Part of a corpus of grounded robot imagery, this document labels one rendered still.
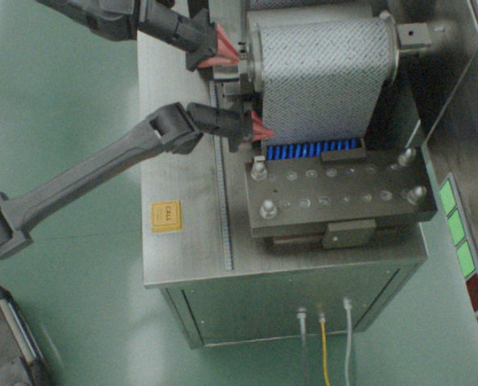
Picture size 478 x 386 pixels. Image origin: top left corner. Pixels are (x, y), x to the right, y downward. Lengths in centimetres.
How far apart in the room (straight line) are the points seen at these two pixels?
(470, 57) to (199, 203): 69
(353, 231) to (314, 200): 11
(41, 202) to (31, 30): 203
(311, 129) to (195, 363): 118
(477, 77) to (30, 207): 80
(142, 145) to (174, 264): 34
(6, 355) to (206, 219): 98
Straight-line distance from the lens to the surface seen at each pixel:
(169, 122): 108
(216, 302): 150
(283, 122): 120
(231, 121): 116
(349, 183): 125
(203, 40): 104
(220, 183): 137
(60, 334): 228
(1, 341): 209
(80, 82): 278
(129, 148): 108
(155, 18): 100
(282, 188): 122
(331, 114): 120
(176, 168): 140
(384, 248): 134
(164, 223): 132
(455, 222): 108
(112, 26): 101
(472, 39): 100
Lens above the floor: 212
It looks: 65 degrees down
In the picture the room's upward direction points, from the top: 2 degrees counter-clockwise
